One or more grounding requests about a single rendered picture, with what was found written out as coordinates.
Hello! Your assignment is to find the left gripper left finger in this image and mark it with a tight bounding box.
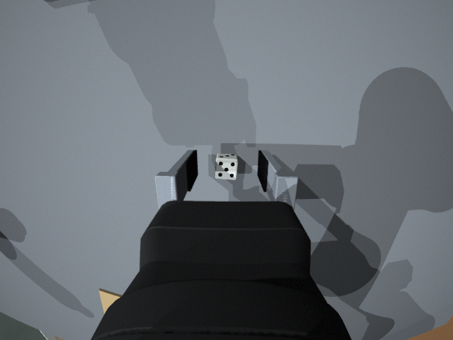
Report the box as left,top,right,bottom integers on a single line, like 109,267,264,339
155,150,198,209

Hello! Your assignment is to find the white die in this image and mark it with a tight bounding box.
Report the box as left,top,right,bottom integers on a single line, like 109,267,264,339
215,153,239,180

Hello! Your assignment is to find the tan flat mat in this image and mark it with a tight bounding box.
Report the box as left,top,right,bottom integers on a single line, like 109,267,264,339
99,289,122,313

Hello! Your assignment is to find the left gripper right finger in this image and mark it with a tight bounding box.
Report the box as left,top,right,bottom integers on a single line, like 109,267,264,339
258,150,298,210

